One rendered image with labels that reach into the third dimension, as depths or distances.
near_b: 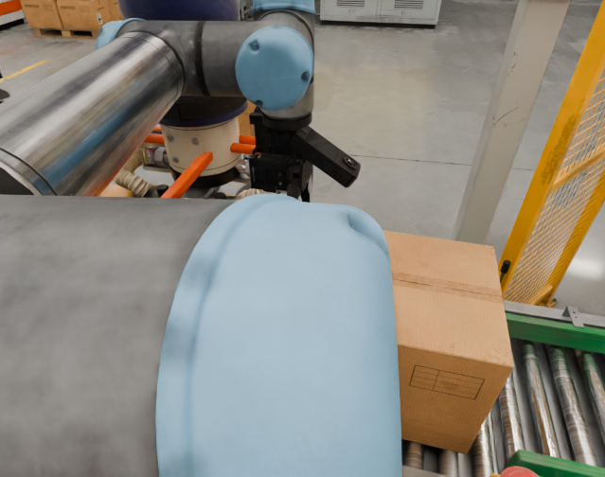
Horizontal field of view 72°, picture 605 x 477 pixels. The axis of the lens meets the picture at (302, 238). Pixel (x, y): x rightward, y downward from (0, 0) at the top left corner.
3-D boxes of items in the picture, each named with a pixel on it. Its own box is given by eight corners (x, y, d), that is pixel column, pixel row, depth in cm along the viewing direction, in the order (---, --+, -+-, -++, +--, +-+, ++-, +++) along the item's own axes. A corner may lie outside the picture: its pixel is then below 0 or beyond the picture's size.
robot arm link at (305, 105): (319, 73, 58) (305, 94, 52) (318, 105, 61) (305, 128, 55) (268, 69, 60) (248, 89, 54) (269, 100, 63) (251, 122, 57)
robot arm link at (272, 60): (204, 115, 43) (223, 79, 52) (312, 116, 43) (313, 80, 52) (191, 33, 38) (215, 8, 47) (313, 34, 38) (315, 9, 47)
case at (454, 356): (460, 337, 141) (494, 246, 116) (467, 455, 111) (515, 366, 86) (289, 304, 153) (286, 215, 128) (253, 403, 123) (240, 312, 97)
